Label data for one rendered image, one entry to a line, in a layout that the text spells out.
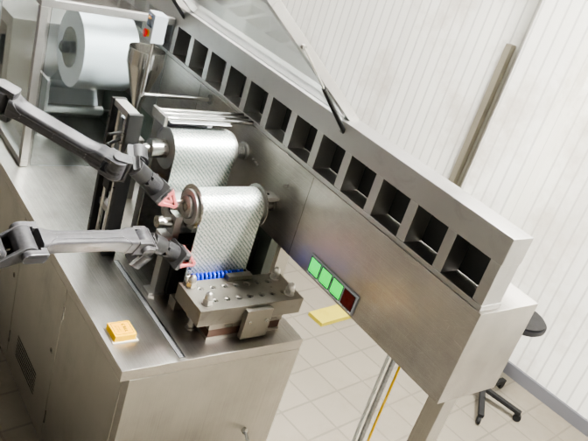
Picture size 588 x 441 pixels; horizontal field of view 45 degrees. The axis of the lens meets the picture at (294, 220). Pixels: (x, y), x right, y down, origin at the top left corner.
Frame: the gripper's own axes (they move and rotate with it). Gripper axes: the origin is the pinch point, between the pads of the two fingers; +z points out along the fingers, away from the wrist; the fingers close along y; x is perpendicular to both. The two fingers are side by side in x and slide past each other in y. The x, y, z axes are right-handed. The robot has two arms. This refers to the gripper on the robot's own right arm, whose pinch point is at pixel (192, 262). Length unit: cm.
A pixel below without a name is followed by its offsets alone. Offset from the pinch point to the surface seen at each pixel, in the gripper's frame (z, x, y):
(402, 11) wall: 168, 168, -176
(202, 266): 4.1, 0.7, 0.2
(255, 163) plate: 12.8, 37.3, -21.7
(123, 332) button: -15.3, -25.7, 12.3
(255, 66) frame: -1, 64, -39
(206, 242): -1.2, 8.4, 0.2
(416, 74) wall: 187, 142, -148
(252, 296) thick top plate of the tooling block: 15.8, 4.1, 15.2
